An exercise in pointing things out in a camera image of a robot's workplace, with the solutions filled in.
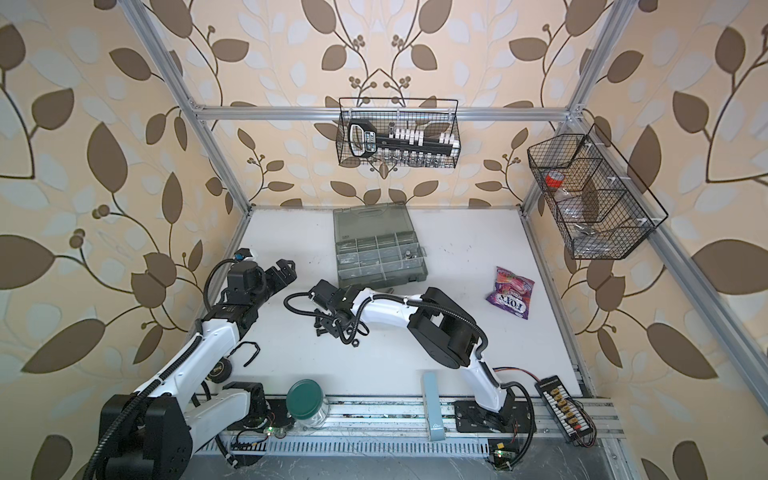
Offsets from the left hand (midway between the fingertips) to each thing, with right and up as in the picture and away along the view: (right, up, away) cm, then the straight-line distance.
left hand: (277, 267), depth 85 cm
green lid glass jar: (+14, -30, -18) cm, 37 cm away
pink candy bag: (+71, -9, +8) cm, 72 cm away
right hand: (+16, -17, +6) cm, 24 cm away
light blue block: (+44, -37, -16) cm, 59 cm away
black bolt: (+12, -20, +3) cm, 23 cm away
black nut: (+22, -23, +2) cm, 32 cm away
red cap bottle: (+82, +26, +3) cm, 86 cm away
